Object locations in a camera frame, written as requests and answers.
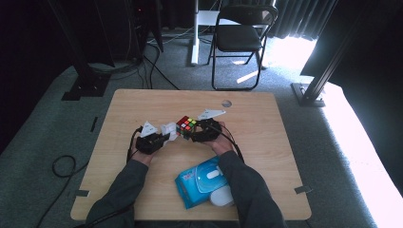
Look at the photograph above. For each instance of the white oval object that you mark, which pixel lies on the white oval object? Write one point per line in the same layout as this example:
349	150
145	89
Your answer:
221	197

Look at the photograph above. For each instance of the black tape strip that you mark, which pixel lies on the black tape strip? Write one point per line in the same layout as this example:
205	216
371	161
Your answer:
94	124

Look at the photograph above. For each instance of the blue cloth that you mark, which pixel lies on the blue cloth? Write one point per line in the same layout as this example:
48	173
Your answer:
196	186

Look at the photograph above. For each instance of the person's left hand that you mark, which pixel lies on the person's left hand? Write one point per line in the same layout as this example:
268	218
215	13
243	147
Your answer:
142	159

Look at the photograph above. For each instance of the round grey sticker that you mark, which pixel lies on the round grey sticker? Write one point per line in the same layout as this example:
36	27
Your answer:
226	103

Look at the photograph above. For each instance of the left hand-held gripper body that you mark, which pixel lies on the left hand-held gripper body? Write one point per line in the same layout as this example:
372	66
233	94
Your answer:
149	144

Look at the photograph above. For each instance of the black metal stand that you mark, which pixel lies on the black metal stand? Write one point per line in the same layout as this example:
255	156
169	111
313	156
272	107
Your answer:
82	69
320	79

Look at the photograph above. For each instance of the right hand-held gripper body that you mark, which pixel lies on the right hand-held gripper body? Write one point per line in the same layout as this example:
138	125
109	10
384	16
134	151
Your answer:
209	133

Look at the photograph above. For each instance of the white desk leg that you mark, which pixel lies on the white desk leg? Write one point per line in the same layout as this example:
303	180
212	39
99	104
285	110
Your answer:
195	34

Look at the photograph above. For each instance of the dark curtain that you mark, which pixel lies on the dark curtain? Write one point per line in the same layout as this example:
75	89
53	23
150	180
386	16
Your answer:
301	19

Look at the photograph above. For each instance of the multicoloured puzzle cube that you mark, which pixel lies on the multicoloured puzzle cube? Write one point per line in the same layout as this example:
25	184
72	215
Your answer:
185	126

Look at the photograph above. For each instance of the black folding chair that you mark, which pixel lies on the black folding chair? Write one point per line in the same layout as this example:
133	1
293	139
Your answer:
237	38

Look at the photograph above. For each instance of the person's right hand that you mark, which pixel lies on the person's right hand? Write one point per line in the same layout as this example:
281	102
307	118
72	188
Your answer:
223	144

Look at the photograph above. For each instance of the grey tape strip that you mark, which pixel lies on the grey tape strip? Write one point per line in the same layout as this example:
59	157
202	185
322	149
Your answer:
82	193
303	189

